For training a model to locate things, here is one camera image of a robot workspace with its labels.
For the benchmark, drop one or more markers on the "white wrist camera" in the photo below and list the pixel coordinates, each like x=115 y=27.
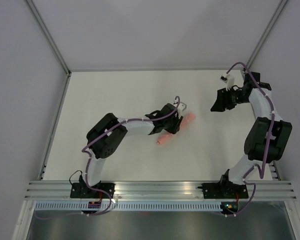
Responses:
x=181 y=107
x=228 y=79

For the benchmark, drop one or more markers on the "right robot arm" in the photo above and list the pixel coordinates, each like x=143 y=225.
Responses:
x=268 y=137

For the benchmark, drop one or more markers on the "aluminium front rail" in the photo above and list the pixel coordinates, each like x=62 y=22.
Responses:
x=263 y=191

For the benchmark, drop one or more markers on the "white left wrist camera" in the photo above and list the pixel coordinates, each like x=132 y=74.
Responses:
x=181 y=107

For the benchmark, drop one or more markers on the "right aluminium frame post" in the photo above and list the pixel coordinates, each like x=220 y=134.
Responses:
x=278 y=12

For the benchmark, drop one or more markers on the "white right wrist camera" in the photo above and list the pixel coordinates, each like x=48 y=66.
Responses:
x=228 y=79

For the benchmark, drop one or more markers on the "white slotted cable duct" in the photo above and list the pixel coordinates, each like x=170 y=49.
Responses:
x=147 y=206

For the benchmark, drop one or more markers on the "left aluminium frame post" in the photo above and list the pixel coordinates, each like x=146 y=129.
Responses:
x=47 y=35

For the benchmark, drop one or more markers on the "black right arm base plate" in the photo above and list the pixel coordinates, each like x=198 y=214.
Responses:
x=215 y=190

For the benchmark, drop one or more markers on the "aluminium frame post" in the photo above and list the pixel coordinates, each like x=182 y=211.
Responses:
x=278 y=12
x=47 y=35

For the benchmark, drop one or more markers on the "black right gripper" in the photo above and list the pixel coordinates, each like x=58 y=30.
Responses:
x=220 y=105

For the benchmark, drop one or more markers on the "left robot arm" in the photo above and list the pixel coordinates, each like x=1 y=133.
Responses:
x=106 y=136

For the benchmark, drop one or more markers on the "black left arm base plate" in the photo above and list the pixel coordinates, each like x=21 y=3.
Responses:
x=81 y=191

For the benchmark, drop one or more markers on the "pink cloth napkin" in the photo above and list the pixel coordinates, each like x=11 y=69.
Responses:
x=187 y=119

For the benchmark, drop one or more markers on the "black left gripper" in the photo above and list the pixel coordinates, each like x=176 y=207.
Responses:
x=177 y=120

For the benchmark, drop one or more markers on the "left side aluminium rail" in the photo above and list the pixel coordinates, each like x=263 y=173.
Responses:
x=49 y=142

